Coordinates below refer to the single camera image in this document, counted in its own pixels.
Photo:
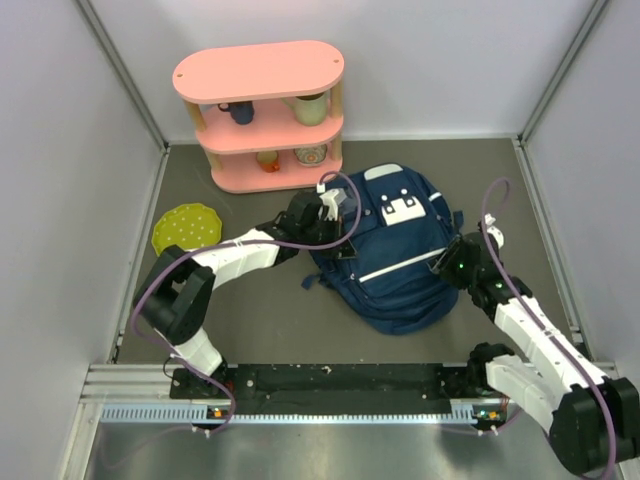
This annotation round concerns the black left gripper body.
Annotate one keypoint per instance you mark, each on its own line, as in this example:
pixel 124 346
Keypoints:
pixel 322 232

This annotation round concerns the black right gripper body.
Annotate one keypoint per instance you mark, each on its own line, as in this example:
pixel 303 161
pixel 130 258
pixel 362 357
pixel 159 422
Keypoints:
pixel 458 273

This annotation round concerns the navy blue student backpack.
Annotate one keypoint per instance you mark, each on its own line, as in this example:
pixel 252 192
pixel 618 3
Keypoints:
pixel 401 224

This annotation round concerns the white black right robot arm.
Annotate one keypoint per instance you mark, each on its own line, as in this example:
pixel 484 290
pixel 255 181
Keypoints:
pixel 590 419

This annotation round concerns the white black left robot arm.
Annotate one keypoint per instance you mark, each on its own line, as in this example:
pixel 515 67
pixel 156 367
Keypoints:
pixel 175 295

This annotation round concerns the patterned ceramic bowl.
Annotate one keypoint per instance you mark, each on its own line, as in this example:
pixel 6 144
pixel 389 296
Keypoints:
pixel 311 156

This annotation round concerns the orange cup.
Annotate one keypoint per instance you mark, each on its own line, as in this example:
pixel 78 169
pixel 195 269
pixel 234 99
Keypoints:
pixel 268 161

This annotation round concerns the green polka dot plate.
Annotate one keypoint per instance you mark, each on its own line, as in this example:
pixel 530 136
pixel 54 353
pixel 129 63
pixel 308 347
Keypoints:
pixel 189 226

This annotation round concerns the pale green mug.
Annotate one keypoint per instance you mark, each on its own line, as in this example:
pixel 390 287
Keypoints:
pixel 309 110

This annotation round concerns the pink three-tier wooden shelf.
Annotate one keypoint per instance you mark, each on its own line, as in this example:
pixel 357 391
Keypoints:
pixel 263 74

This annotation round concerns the dark blue mug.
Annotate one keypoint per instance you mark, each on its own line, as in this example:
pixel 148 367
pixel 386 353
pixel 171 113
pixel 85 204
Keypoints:
pixel 241 112

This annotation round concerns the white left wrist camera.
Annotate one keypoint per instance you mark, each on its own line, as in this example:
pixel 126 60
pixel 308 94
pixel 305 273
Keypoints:
pixel 331 201

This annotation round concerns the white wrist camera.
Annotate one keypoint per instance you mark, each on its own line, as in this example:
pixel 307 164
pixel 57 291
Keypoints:
pixel 331 201
pixel 493 231

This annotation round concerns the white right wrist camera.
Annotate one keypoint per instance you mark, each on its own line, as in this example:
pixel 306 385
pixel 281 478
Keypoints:
pixel 493 231

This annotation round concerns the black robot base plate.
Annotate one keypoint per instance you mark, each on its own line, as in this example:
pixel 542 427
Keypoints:
pixel 335 389

